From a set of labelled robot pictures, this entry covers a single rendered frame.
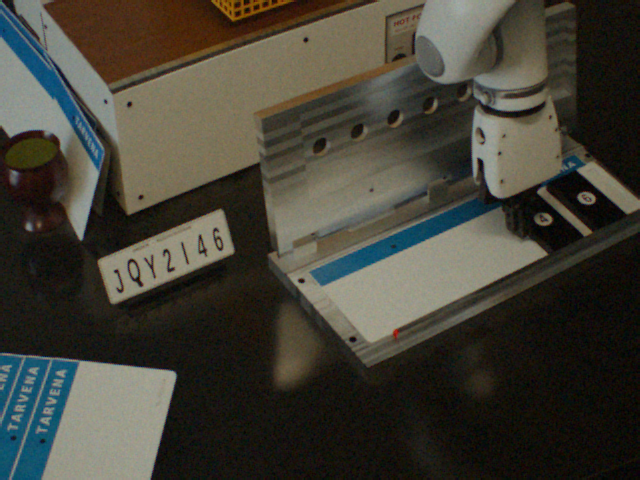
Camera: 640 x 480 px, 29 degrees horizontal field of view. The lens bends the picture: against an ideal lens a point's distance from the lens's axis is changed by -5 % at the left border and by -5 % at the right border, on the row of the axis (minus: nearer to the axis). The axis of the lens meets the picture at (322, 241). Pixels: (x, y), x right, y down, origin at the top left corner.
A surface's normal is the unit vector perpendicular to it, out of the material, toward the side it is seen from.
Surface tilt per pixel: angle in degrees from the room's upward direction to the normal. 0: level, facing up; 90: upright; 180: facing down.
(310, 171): 81
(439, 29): 86
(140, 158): 90
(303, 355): 0
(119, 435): 0
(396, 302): 0
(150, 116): 90
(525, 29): 76
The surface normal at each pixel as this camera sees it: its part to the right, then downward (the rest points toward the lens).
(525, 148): 0.51, 0.41
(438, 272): -0.01, -0.73
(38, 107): -0.75, 0.01
